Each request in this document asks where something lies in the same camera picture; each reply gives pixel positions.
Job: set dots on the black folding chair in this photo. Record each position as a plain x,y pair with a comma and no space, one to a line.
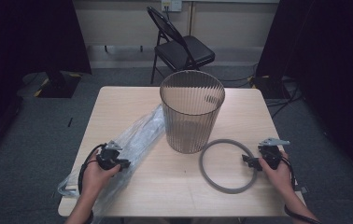
184,53

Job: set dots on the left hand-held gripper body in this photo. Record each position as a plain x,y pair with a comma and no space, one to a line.
107,157

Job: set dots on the person's left hand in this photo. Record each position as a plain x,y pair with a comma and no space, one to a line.
95,179

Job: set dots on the clear plastic bag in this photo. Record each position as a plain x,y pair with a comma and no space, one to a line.
137,140

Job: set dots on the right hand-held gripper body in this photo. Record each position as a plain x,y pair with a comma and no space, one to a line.
272,152

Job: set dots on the person's right hand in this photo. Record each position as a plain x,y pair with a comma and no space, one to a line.
282,179

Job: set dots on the dark curtain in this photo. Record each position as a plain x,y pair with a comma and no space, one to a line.
25,34
336,62

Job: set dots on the black stand base yellow tape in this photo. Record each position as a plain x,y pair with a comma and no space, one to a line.
58,87

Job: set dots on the grey tape strip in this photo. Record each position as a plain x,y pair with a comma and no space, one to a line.
302,189

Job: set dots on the white wall socket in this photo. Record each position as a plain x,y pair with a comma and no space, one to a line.
171,4

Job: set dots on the translucent ribbed waste bin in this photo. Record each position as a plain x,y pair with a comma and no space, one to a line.
190,133

